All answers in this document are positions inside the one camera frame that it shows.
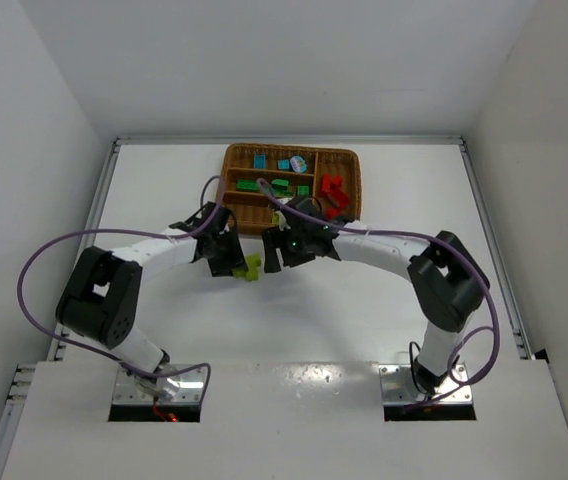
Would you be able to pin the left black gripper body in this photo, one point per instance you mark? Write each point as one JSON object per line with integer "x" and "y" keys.
{"x": 222, "y": 252}

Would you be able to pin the red lego brick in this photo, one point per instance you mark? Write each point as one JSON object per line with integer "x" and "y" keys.
{"x": 332, "y": 213}

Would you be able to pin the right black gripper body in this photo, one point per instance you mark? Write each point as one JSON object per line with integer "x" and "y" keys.
{"x": 280, "y": 249}

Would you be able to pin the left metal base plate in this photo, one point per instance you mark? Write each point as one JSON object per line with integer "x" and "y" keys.
{"x": 178, "y": 390}

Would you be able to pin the blue monster face lego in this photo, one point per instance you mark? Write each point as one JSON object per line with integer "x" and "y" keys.
{"x": 298, "y": 164}

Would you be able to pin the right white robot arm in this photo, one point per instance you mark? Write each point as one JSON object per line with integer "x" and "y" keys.
{"x": 444, "y": 277}

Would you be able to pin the lime green lego piece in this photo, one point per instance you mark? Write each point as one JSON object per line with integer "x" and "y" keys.
{"x": 250, "y": 272}

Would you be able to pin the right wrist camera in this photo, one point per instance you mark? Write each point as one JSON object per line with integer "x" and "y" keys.
{"x": 279, "y": 220}

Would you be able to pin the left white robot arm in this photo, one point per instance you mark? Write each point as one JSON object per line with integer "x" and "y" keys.
{"x": 101, "y": 296}

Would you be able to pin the red lego arch half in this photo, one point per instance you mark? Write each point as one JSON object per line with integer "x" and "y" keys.
{"x": 338, "y": 199}

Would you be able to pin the brown wicker divided basket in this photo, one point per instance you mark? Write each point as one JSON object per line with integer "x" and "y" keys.
{"x": 252, "y": 209}

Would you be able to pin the red lego arch piece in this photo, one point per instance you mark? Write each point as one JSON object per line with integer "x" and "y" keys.
{"x": 331, "y": 185}

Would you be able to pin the long green lego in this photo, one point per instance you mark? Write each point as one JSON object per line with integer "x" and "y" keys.
{"x": 246, "y": 185}

